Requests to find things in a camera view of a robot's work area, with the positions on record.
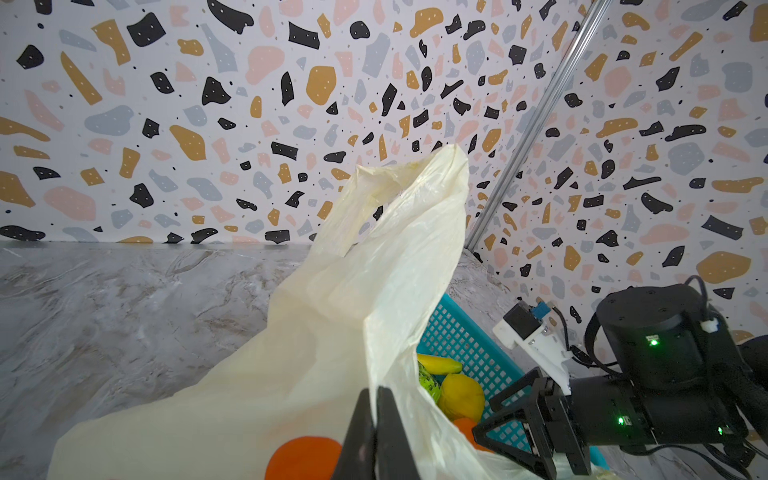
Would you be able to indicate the yellow lemon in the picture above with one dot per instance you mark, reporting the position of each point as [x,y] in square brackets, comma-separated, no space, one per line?
[461,397]

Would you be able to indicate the yellow banana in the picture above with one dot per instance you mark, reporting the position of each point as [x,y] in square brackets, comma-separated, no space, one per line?
[439,366]

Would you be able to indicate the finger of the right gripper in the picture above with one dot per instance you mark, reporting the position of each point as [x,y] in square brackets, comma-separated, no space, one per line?
[527,380]
[539,459]

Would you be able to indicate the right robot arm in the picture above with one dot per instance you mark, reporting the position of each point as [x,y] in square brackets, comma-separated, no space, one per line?
[658,369]

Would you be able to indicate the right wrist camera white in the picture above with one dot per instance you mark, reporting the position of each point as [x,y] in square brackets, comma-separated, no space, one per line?
[526,327]

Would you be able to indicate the green fruit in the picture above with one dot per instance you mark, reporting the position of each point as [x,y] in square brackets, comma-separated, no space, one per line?
[429,383]

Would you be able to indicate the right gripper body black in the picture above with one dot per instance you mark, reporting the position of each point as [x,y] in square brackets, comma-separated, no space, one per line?
[599,411]

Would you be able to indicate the teal plastic basket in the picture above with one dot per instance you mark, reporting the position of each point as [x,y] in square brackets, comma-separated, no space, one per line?
[451,333]

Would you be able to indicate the yellow plastic bag orange prints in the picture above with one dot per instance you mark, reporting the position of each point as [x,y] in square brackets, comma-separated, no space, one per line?
[349,318]

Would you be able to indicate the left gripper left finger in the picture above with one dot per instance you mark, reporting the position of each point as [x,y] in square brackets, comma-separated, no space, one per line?
[357,458]

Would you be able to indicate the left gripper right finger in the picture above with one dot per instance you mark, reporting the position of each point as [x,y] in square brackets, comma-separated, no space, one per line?
[394,458]

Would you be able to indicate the orange fruit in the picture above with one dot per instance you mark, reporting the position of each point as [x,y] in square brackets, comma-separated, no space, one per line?
[465,426]

